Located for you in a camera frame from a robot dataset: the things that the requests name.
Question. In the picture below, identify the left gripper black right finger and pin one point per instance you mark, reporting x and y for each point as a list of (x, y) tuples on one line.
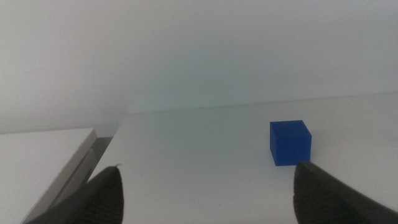
[(320, 199)]

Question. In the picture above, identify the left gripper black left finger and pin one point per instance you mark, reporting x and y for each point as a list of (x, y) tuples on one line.
[(99, 202)]

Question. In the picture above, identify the blue cube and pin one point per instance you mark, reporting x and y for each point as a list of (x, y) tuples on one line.
[(290, 143)]

